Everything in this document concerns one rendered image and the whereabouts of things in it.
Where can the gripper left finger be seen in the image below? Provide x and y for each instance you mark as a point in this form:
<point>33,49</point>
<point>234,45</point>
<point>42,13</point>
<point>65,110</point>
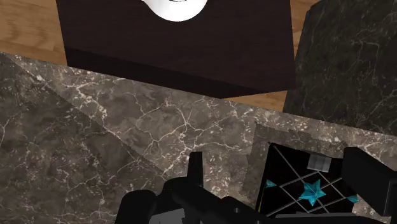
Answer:
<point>194,169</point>

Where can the dark marble counter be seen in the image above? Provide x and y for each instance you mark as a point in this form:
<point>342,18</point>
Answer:
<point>347,62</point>

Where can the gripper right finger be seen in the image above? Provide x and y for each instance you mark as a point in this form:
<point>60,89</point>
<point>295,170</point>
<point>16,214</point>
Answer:
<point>370,180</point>

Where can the black box with blue stars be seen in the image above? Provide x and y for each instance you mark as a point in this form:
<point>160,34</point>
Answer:
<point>311,192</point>

